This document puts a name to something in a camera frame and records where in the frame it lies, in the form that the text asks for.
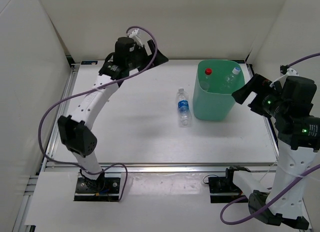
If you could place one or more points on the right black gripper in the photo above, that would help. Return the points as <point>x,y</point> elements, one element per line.
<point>240,95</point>

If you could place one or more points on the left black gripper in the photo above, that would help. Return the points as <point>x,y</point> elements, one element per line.
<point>160,59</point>

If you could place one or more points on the clear unlabelled plastic bottle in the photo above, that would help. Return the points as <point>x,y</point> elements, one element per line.
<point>230,79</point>

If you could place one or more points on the red label plastic bottle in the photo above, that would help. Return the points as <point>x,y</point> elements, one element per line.
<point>205,81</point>

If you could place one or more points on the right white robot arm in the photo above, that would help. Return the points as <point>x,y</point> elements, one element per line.
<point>298,146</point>

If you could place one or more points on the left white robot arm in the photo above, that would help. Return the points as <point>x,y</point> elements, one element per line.
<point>75,130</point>

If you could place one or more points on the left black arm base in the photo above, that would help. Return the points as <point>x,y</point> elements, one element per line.
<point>104,189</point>

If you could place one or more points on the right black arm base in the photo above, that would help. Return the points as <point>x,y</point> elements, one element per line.
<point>222,189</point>

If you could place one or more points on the green plastic bin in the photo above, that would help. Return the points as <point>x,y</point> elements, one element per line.
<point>215,105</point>

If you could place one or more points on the blue label water bottle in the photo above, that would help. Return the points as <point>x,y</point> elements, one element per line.
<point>183,108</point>

